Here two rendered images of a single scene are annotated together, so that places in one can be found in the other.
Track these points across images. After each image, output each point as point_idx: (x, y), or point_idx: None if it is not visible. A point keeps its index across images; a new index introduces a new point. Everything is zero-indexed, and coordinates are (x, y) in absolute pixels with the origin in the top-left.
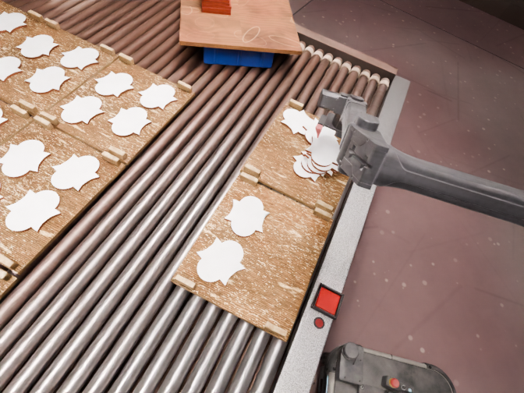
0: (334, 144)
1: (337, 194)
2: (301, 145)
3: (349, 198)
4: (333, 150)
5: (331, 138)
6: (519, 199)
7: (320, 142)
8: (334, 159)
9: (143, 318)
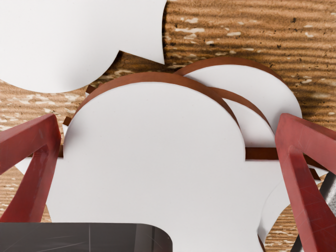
0: (202, 153)
1: (277, 243)
2: (15, 101)
3: (332, 206)
4: (211, 201)
5: (156, 107)
6: None
7: (92, 183)
8: (231, 246)
9: None
